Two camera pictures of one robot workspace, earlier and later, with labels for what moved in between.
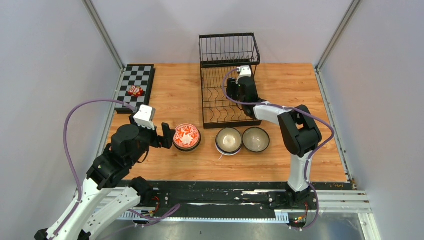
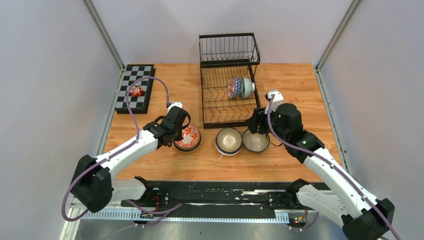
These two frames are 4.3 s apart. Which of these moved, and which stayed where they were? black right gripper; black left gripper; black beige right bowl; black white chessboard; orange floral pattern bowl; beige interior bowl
Moved: black left gripper; black right gripper
Stayed: black beige right bowl; black white chessboard; orange floral pattern bowl; beige interior bowl
